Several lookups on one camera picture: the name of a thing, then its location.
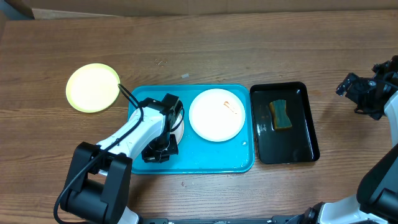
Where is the white plate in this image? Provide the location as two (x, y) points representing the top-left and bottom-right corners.
(127, 108), (185, 146)
(188, 88), (246, 142)

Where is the black water tray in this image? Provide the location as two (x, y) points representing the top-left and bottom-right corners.
(250, 82), (320, 164)

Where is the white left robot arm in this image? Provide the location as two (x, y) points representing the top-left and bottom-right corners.
(53, 94), (183, 223)

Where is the brown cardboard backdrop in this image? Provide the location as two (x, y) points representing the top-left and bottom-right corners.
(1, 0), (397, 18)

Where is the green yellow sponge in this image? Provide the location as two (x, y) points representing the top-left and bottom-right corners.
(269, 100), (292, 130)

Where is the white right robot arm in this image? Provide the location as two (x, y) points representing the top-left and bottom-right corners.
(288, 56), (397, 224)

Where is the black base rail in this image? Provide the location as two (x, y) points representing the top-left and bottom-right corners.
(138, 214), (303, 224)

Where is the blue plastic tray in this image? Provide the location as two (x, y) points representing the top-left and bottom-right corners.
(132, 84), (255, 174)

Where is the yellow plate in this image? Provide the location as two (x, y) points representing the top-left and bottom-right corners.
(65, 63), (120, 113)

